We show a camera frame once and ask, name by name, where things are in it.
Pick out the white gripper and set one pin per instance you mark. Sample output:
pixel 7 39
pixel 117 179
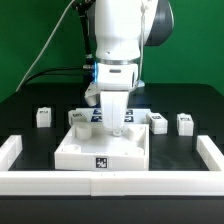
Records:
pixel 111 87

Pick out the white square table top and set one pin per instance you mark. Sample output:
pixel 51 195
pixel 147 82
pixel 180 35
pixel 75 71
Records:
pixel 88 147

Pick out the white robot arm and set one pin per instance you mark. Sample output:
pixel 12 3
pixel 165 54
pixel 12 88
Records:
pixel 122 28

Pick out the white U-shaped fence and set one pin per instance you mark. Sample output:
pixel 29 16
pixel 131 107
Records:
pixel 127 183

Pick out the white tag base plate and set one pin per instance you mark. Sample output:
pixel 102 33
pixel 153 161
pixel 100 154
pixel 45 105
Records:
pixel 94 115

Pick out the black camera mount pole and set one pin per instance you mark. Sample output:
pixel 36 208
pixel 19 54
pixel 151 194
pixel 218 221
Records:
pixel 81 7

